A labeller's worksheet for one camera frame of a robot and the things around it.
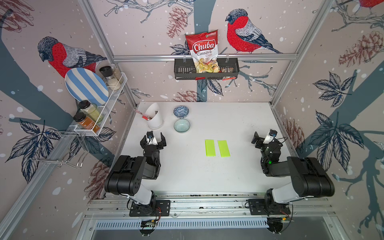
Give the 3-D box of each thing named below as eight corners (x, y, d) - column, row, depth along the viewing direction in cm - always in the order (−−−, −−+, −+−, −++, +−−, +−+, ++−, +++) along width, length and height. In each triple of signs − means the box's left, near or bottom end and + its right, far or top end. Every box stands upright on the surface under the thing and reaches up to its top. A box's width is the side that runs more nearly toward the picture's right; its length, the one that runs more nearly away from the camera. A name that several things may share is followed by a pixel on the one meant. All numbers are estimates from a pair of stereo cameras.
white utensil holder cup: (151, 130, 106) (146, 117, 94) (149, 118, 113) (143, 105, 102) (164, 126, 108) (161, 113, 97) (161, 115, 115) (157, 101, 104)
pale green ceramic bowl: (173, 133, 104) (173, 130, 101) (175, 122, 110) (174, 119, 107) (189, 133, 104) (189, 130, 101) (190, 122, 110) (190, 119, 107)
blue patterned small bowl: (172, 114, 115) (171, 111, 113) (180, 106, 121) (179, 103, 118) (183, 120, 111) (182, 117, 109) (191, 112, 117) (190, 109, 114)
